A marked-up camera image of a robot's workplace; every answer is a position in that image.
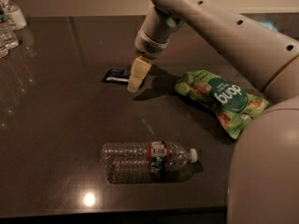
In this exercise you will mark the white pump dispenser bottle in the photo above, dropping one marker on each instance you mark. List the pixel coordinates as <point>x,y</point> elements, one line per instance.
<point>14,15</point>

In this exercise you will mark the clear bottle at left edge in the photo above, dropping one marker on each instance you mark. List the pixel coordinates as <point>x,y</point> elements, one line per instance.
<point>3,49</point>

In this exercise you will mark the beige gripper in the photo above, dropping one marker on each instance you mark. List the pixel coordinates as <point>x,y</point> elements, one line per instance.
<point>147,47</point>

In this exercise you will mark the upright clear water bottle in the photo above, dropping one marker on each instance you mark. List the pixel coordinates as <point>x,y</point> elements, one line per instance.
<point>6,33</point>

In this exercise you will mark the clear plastic water bottle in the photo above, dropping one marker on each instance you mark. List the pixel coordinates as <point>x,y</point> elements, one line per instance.
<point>147,162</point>

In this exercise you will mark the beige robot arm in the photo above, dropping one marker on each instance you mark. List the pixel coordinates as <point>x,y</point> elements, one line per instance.
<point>264,173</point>

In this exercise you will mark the green snack bag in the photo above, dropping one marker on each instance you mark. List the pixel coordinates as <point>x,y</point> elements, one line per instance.
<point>233,107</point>

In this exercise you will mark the dark blue snack bar wrapper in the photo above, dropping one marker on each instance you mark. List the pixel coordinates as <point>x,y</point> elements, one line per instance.
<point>116,75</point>

